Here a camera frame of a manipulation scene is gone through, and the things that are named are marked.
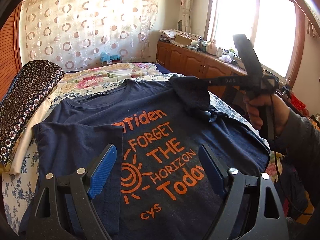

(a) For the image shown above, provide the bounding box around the circle-patterned sheer curtain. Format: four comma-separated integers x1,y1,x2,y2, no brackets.
20,0,158,72

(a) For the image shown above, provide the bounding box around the navy printed t-shirt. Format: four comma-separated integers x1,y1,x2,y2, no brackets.
33,77,269,239

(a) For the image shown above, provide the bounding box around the pink floral quilt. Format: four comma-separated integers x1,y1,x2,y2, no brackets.
57,62,171,93

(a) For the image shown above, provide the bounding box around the window with wooden frame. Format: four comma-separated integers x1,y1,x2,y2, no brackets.
204,0,305,86

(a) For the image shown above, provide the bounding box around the person's right hand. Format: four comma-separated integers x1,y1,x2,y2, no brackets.
243,94,290,136

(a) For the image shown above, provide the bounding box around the wooden sideboard cabinet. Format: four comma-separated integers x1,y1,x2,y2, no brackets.
156,40,249,98

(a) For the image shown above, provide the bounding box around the blue floral bedspread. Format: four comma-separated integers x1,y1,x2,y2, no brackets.
2,72,271,235

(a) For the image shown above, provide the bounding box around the grey right sleeve forearm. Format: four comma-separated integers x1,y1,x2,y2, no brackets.
274,103,319,222

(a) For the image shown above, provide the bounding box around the cardboard box on cabinet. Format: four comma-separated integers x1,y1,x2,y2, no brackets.
175,35,193,46

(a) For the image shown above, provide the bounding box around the wooden headboard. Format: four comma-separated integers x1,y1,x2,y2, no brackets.
0,2,23,99

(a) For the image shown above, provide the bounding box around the teal item behind bed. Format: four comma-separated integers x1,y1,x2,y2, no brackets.
100,52,122,66

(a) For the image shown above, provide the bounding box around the tied beige window curtain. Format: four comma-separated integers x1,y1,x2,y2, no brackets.
182,0,194,33

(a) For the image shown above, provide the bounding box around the cream folded blanket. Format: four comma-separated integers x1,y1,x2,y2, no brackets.
8,96,54,175

